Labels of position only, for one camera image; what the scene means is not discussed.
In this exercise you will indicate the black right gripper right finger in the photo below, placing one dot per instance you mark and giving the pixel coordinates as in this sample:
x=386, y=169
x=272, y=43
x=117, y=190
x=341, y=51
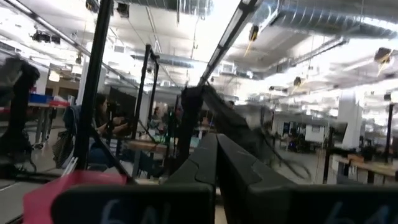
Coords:
x=264, y=202

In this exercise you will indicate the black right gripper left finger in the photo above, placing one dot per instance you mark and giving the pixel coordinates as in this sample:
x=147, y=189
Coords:
x=186, y=199

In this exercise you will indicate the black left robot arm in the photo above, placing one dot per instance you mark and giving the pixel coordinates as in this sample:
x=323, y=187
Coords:
x=191, y=118

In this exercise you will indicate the pink plastic basket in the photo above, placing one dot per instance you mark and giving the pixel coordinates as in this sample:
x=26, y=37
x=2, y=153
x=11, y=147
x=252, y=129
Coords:
x=40, y=199

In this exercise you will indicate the person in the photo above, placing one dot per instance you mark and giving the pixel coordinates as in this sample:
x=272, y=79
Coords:
x=104, y=118

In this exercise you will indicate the long black light bar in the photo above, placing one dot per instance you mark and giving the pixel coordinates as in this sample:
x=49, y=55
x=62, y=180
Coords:
x=230, y=34

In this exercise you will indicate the blue storage bin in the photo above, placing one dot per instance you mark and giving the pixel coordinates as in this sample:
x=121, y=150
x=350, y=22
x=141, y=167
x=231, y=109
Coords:
x=38, y=98

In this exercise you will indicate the black station frame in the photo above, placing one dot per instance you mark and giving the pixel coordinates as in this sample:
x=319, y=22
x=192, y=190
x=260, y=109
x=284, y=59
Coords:
x=141, y=93

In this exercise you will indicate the black camera rig frame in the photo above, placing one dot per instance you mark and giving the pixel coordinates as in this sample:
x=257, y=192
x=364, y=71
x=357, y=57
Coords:
x=91, y=93

